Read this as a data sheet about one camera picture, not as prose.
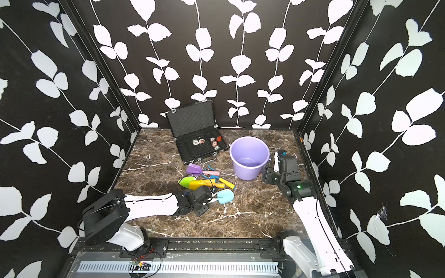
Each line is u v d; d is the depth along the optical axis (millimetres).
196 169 1011
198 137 1148
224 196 897
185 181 978
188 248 748
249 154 1005
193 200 660
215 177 961
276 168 675
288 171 554
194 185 922
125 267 700
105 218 430
